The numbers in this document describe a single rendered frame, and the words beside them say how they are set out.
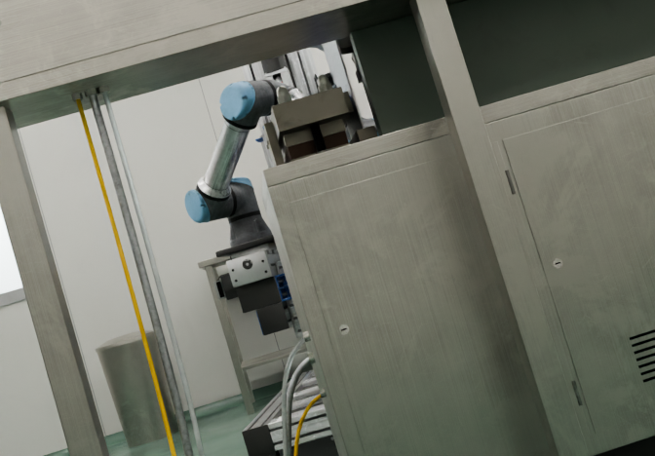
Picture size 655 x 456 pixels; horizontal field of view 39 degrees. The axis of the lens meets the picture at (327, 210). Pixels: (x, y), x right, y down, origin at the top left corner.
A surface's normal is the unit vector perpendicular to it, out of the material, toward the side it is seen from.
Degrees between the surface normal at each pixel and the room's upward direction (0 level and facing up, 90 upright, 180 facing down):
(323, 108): 90
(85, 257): 90
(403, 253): 90
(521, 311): 90
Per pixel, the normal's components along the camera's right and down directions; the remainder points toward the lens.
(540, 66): 0.07, -0.08
